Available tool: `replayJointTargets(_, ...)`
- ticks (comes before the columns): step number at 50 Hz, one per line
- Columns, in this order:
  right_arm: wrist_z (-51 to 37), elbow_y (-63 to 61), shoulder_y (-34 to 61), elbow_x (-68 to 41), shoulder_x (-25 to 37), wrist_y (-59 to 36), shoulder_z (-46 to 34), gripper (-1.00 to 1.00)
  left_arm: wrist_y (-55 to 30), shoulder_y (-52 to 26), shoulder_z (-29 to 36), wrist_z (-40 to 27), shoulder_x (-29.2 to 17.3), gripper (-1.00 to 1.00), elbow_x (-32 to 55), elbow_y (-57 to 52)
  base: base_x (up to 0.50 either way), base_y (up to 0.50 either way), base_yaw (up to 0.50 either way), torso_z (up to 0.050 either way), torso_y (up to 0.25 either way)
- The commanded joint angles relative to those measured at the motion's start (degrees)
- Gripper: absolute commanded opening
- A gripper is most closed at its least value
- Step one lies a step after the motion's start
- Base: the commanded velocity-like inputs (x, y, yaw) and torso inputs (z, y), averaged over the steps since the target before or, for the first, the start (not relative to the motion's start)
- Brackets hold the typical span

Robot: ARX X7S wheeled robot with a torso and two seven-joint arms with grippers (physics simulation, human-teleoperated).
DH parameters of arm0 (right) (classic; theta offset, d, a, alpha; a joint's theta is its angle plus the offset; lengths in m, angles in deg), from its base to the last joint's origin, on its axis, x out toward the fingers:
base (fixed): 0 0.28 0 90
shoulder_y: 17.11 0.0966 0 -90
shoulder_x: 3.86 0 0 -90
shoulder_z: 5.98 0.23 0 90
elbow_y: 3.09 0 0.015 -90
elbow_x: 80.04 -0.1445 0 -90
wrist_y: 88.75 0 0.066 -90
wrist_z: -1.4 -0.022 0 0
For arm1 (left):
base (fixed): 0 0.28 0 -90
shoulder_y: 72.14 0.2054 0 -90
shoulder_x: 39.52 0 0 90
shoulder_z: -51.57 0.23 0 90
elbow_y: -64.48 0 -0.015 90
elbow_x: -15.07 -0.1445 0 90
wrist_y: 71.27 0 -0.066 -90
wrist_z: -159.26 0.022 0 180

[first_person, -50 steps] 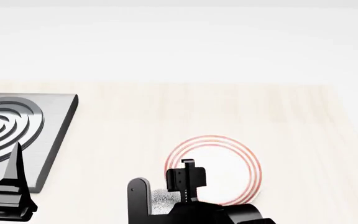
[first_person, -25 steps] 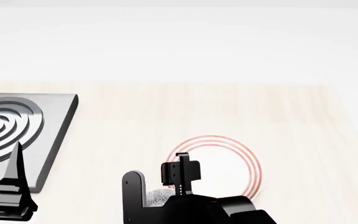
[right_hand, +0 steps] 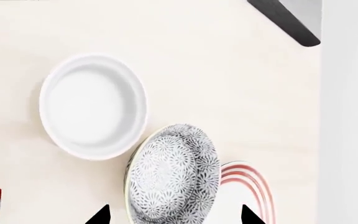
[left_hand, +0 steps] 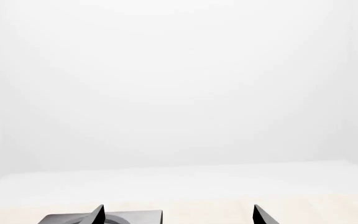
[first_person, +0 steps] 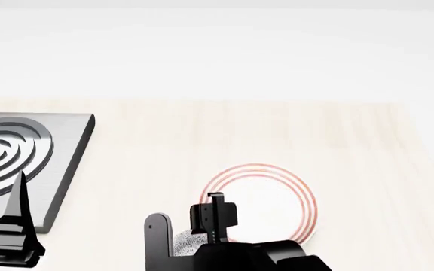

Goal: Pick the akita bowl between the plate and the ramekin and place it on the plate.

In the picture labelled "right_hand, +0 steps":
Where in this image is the black floral patterned bowl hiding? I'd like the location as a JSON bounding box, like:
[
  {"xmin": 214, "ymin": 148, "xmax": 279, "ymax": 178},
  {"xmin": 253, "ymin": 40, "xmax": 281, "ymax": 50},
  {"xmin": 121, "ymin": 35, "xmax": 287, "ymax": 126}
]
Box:
[{"xmin": 124, "ymin": 123, "xmax": 222, "ymax": 224}]

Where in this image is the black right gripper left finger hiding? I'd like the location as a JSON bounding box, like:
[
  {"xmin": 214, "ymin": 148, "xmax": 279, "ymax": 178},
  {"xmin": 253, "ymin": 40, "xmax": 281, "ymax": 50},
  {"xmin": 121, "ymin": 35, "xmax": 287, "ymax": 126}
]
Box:
[{"xmin": 85, "ymin": 203, "xmax": 111, "ymax": 224}]

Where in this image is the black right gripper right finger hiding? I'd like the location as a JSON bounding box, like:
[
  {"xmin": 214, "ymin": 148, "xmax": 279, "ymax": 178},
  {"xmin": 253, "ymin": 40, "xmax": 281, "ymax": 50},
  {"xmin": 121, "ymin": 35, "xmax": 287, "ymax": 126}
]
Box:
[{"xmin": 241, "ymin": 203, "xmax": 266, "ymax": 224}]

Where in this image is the white plate with red rings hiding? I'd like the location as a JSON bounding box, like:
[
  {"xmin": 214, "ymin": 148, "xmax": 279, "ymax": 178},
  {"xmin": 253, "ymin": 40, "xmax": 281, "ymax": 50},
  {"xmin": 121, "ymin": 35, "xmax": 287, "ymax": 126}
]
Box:
[{"xmin": 202, "ymin": 161, "xmax": 276, "ymax": 224}]

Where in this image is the white ramekin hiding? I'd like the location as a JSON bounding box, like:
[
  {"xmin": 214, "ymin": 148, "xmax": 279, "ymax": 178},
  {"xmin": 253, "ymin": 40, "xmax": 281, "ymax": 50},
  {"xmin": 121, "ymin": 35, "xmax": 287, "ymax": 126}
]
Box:
[{"xmin": 39, "ymin": 53, "xmax": 149, "ymax": 162}]

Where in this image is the dark grey bar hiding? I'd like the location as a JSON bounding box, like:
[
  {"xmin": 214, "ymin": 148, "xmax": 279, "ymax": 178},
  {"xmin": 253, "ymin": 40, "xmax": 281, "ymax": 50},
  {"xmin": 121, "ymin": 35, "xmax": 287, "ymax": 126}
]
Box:
[{"xmin": 247, "ymin": 0, "xmax": 322, "ymax": 47}]

